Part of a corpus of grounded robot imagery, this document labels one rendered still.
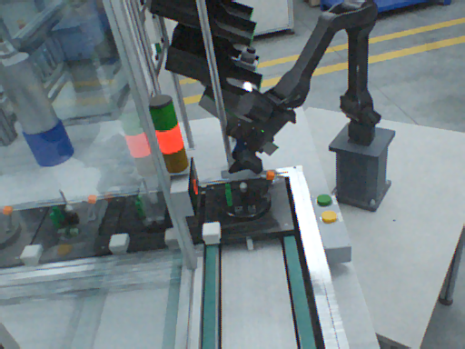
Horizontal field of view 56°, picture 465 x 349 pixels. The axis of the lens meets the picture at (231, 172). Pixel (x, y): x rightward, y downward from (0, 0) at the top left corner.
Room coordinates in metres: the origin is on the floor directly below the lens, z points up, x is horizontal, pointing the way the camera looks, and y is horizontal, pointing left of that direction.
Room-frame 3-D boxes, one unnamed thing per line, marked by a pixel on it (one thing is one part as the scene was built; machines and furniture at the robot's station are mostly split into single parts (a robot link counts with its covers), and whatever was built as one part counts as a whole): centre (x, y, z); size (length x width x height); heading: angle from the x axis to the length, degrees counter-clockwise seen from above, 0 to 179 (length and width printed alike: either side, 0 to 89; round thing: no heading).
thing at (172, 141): (0.76, 0.11, 1.33); 0.05 x 0.05 x 0.05
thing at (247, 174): (0.94, -0.02, 1.11); 0.08 x 0.04 x 0.07; 85
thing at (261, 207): (0.94, -0.03, 0.98); 0.14 x 0.14 x 0.02
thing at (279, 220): (0.94, -0.03, 0.96); 0.24 x 0.24 x 0.02; 85
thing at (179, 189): (0.76, 0.11, 1.29); 0.12 x 0.05 x 0.25; 175
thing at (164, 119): (0.76, 0.11, 1.38); 0.05 x 0.05 x 0.05
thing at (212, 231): (0.85, 0.08, 0.97); 0.05 x 0.05 x 0.04; 85
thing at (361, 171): (1.03, -0.39, 0.96); 0.15 x 0.15 x 0.20; 49
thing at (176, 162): (0.76, 0.11, 1.28); 0.05 x 0.05 x 0.05
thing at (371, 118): (1.03, -0.39, 1.15); 0.09 x 0.07 x 0.06; 22
